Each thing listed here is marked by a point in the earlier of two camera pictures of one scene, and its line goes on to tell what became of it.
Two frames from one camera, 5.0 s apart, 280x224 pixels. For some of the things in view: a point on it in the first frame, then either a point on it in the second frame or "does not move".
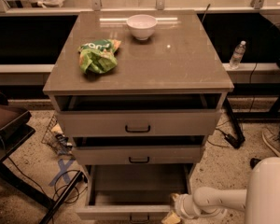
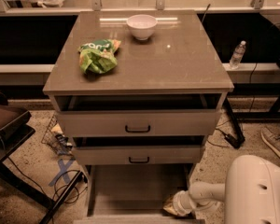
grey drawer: (136, 155) does not move
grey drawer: (133, 193) does not move
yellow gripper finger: (171, 218) to (170, 206)
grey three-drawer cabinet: (138, 91) does not move
